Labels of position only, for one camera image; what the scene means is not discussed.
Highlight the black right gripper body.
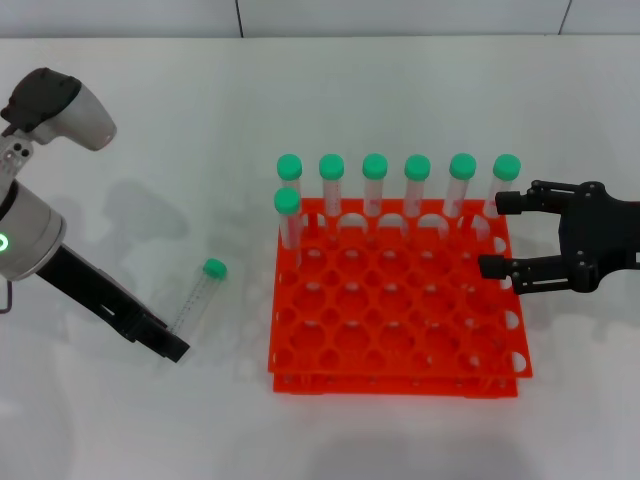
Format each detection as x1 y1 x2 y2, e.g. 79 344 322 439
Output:
556 179 640 295

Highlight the orange plastic test tube rack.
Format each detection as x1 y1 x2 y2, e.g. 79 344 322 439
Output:
267 197 535 400

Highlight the clear test tube green cap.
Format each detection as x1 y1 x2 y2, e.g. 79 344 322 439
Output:
403 153 432 220
277 153 305 201
318 153 346 231
479 153 522 221
362 152 390 220
443 152 477 221
167 257 229 346
273 187 302 251

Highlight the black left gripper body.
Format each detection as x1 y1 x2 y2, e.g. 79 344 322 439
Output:
35 243 151 345

